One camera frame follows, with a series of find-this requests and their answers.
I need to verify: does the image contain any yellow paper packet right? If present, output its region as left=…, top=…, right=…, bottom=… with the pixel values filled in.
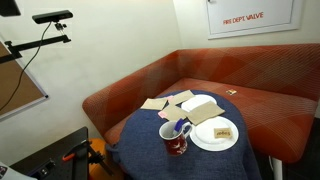
left=161, top=104, right=189, bottom=122

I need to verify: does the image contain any black stereo camera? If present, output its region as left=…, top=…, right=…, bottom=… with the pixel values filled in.
left=31, top=9, right=74, bottom=25

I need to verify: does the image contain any orange-handled black clamp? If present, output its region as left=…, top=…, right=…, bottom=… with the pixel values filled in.
left=62, top=139, right=114, bottom=180

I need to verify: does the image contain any grey marker with blue cap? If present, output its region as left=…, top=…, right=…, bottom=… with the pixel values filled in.
left=171, top=117, right=185, bottom=138

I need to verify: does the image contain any red mug white inside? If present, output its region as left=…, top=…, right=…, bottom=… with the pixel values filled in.
left=158, top=120, right=194, bottom=157

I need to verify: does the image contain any cork board with frame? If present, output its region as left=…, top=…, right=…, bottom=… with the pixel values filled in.
left=0, top=41, right=49, bottom=121

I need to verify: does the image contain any round dark blue table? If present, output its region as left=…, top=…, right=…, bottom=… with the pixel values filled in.
left=105, top=89, right=263, bottom=180

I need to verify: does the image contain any black power socket box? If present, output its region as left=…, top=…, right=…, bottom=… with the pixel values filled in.
left=34, top=159, right=56, bottom=178

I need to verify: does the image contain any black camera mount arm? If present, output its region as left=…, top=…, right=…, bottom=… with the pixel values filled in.
left=0, top=22, right=72, bottom=64

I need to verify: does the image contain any black camera cable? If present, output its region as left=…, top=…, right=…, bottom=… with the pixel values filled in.
left=0, top=21, right=53, bottom=113

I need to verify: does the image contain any black monitor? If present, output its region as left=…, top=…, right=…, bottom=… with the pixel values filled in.
left=0, top=0, right=22, bottom=18

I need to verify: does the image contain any white fire valve panel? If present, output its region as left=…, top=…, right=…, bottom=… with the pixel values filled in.
left=205, top=0, right=304, bottom=40

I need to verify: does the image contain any orange patterned sofa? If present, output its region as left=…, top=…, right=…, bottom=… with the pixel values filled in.
left=82, top=43, right=320, bottom=164

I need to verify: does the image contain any brown Sugar packet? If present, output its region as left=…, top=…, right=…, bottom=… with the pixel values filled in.
left=213, top=127, right=233, bottom=139

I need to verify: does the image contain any white sofa leg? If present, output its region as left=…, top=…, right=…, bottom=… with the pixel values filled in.
left=270, top=156, right=284, bottom=180

